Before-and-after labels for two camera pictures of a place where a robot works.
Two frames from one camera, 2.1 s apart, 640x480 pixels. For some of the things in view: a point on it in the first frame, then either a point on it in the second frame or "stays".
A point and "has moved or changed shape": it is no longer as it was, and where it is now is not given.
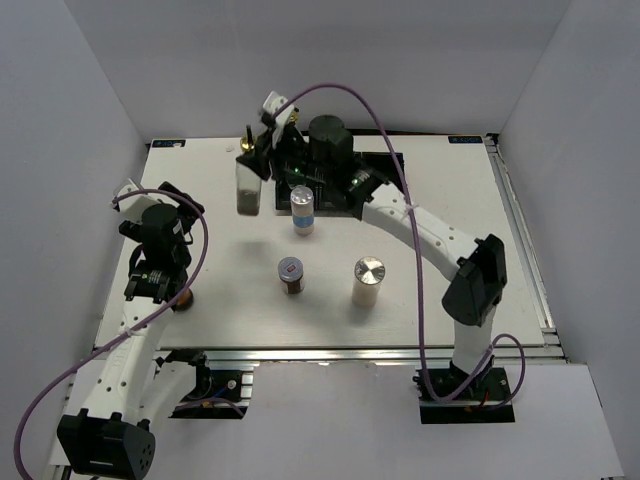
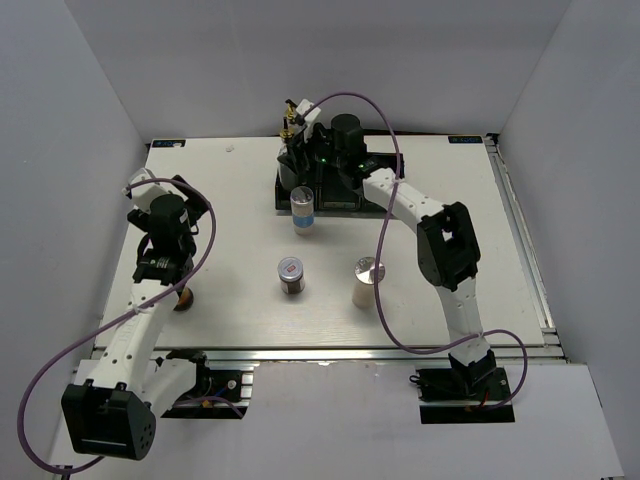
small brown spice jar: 184,301 stays
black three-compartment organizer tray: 378,169 stays
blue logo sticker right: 465,139 stays
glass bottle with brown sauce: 248,181 has moved or changed shape
